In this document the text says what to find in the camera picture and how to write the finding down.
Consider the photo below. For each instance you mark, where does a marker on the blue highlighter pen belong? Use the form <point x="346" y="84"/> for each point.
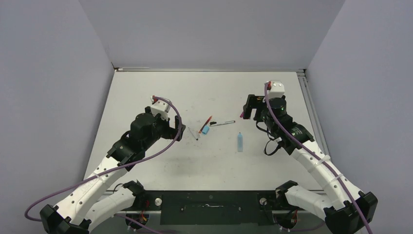
<point x="240" y="142"/>

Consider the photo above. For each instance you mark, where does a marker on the red pen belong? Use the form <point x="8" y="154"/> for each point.
<point x="204" y="125"/>

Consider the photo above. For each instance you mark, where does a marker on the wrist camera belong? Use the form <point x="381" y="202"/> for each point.
<point x="159" y="107"/>
<point x="275" y="89"/>

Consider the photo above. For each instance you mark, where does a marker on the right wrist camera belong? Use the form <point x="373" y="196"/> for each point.
<point x="275" y="89"/>

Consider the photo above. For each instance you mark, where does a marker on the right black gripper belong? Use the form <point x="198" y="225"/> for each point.
<point x="254" y="102"/>

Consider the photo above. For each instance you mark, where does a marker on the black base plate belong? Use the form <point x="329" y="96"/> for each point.
<point x="213" y="207"/>

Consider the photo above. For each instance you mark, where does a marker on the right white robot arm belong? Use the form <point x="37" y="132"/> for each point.
<point x="343" y="207"/>

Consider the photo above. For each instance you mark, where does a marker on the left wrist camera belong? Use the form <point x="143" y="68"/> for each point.
<point x="159" y="107"/>

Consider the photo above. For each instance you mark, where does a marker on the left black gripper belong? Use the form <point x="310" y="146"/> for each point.
<point x="170" y="133"/>

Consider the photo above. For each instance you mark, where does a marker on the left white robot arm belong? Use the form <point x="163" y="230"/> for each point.
<point x="83" y="210"/>

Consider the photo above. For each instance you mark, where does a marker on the blue highlighter cap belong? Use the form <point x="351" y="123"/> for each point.
<point x="205" y="130"/>

